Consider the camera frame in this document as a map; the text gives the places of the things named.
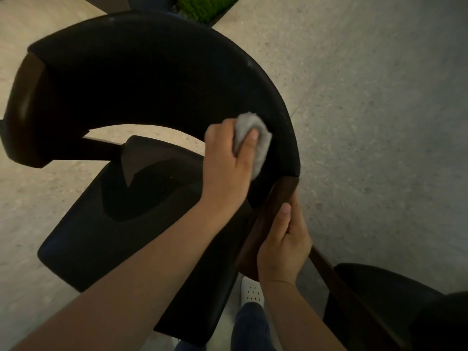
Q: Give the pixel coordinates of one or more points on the black curved-back chair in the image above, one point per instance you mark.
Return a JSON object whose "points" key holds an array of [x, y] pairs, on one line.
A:
{"points": [[146, 69], [384, 299]]}

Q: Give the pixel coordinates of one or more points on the person's right hand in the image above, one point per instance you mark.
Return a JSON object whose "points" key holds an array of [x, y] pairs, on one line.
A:
{"points": [[283, 252]]}

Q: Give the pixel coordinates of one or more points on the person's right forearm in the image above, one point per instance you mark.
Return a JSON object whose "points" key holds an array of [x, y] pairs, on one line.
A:
{"points": [[296, 318]]}

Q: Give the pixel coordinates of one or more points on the person's left forearm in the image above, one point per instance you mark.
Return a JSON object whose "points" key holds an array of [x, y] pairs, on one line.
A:
{"points": [[139, 285]]}

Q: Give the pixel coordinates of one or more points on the white perforated shoe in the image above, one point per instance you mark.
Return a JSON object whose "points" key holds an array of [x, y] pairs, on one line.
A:
{"points": [[252, 290]]}

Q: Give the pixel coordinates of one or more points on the dark blue trousers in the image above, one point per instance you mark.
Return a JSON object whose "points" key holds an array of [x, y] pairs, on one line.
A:
{"points": [[252, 330]]}

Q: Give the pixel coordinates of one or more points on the grey cleaning cloth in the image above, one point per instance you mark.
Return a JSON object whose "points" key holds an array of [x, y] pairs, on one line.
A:
{"points": [[261, 149]]}

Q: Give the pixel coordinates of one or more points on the person's left thumb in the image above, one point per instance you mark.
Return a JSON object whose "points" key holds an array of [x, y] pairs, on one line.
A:
{"points": [[248, 149]]}

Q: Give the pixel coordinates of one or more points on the person's right thumb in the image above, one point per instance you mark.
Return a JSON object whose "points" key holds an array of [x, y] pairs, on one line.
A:
{"points": [[278, 224]]}

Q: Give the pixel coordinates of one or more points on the person's left hand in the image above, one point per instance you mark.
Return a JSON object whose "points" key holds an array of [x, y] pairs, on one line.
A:
{"points": [[223, 175]]}

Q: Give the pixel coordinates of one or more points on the green plant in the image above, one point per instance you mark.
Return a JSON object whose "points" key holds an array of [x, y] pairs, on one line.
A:
{"points": [[204, 7]]}

